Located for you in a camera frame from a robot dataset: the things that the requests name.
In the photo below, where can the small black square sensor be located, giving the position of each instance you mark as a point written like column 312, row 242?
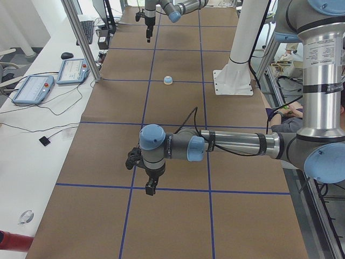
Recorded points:
column 44, row 141

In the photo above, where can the black keyboard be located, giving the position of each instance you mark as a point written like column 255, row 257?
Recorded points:
column 88, row 29

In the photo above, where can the aluminium frame post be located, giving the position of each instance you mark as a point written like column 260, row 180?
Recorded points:
column 72, row 16

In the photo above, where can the red cylinder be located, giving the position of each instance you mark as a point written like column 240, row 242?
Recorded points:
column 15, row 242

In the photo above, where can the black monitor stand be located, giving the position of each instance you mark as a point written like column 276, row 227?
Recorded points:
column 104, row 10

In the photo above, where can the blue teach pendant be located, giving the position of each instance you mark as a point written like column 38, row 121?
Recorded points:
column 34, row 90
column 72, row 71

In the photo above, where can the seated person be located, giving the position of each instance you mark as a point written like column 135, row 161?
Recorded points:
column 286, row 120

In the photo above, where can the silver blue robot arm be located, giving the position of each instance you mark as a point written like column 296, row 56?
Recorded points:
column 173, row 11
column 318, row 147

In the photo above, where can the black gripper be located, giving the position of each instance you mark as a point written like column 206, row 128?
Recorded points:
column 149, row 21
column 154, row 172

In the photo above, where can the black box device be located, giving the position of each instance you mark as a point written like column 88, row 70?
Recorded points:
column 103, row 39

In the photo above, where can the black computer mouse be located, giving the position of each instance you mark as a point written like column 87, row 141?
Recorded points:
column 66, row 55

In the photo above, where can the blue round desk bell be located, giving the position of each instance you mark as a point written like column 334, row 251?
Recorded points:
column 168, row 80

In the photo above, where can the near blue teach pendant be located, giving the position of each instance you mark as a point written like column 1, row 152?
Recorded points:
column 34, row 90

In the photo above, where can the far blue teach pendant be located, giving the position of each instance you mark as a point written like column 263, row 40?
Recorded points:
column 72, row 71

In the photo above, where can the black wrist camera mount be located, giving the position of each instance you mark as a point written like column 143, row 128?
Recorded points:
column 134, row 158

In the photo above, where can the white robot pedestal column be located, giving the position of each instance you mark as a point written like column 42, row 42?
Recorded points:
column 234, row 79

